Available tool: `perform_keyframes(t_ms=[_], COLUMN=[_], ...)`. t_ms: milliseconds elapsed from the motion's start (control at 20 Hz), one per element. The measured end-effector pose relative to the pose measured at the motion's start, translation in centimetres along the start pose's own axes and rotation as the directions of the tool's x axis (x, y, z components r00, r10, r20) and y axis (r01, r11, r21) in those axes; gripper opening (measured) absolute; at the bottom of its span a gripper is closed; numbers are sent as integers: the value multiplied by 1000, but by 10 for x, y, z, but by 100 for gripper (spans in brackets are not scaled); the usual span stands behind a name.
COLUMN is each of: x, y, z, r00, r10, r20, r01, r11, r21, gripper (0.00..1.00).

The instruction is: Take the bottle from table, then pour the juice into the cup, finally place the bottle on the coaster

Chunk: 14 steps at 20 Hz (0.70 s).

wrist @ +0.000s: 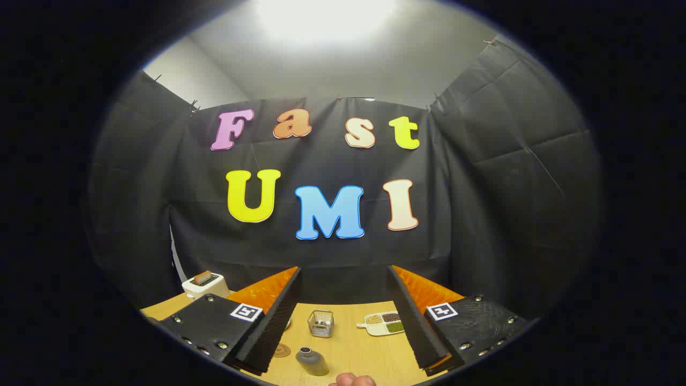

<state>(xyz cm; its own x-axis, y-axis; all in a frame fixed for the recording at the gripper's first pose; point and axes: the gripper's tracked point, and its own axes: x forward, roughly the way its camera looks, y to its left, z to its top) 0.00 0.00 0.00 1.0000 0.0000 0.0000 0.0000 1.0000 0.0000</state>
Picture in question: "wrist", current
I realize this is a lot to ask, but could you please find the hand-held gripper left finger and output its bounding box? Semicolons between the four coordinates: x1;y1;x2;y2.
158;266;302;376

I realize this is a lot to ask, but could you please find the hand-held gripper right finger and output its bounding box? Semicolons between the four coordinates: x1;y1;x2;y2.
387;265;531;376

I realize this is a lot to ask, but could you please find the silver bottle with green label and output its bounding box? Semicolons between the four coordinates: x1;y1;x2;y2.
295;347;330;376

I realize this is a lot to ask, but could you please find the white divided grain tray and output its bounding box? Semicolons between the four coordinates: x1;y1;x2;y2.
357;311;405;337

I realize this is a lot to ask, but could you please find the wooden table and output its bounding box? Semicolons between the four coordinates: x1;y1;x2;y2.
140;292;448;386

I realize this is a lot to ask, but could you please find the cream toaster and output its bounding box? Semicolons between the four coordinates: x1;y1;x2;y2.
182;271;231;300

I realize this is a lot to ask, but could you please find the black backdrop cloth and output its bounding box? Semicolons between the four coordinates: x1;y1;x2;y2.
88;40;603;322

